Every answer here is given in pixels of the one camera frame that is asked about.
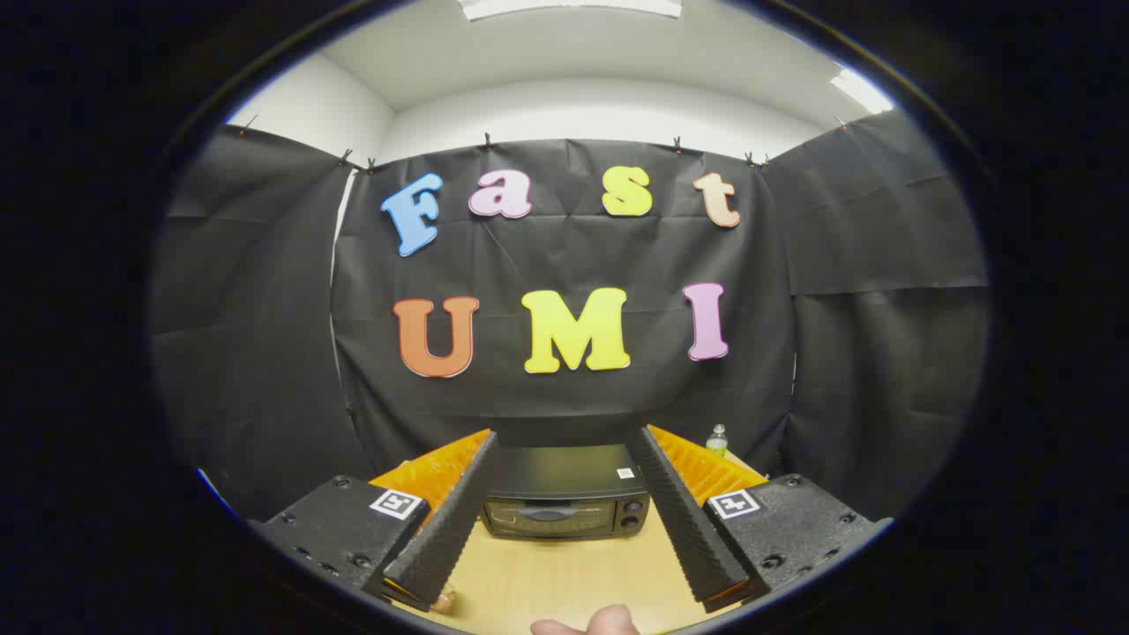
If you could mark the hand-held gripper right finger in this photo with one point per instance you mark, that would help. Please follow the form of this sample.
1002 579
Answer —
679 516

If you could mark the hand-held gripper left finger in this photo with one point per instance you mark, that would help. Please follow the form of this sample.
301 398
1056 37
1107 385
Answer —
459 507

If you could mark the black toaster oven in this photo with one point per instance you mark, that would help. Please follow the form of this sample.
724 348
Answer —
564 476

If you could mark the green plastic bottle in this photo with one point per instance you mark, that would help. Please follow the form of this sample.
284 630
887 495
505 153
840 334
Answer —
717 443

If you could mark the black backdrop cloth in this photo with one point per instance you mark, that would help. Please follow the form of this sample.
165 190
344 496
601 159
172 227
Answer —
564 256

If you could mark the small ceiling light panel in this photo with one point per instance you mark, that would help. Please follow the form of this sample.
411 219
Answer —
860 91

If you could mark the long ceiling light panel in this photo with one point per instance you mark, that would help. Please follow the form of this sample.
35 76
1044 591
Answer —
573 7

